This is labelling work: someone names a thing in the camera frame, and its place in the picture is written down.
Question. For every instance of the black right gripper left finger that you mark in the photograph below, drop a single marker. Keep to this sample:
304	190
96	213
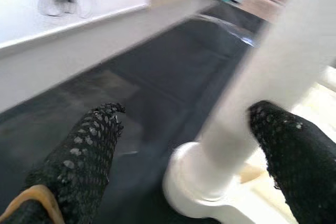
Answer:
78	161

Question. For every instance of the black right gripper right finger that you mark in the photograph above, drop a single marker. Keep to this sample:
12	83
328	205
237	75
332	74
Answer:
294	155

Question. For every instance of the white plastic table leg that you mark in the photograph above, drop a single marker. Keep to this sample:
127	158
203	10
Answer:
275	64

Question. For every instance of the white plastic children table top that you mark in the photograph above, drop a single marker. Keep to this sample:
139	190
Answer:
189	182

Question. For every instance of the black tablecloth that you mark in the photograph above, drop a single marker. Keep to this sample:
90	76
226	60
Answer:
170	77

